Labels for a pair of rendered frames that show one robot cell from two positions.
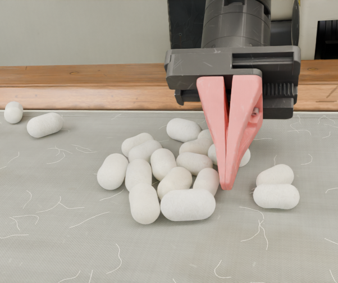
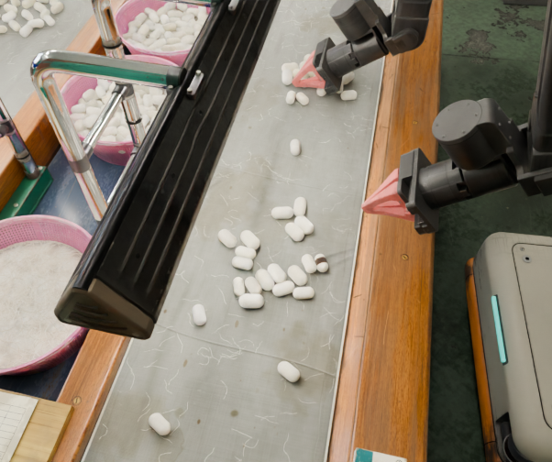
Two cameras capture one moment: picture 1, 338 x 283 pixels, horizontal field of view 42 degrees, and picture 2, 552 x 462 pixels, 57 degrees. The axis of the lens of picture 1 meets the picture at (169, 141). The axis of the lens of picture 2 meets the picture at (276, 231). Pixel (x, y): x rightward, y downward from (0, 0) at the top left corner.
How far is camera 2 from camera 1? 104 cm
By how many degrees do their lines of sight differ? 67
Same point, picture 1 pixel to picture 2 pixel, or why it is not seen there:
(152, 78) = (406, 61)
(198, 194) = (285, 75)
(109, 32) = not seen: outside the picture
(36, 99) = not seen: hidden behind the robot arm
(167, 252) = (270, 76)
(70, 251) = (273, 58)
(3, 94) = not seen: hidden behind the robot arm
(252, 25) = (338, 52)
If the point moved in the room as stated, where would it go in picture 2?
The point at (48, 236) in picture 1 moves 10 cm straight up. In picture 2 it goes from (281, 52) to (281, 11)
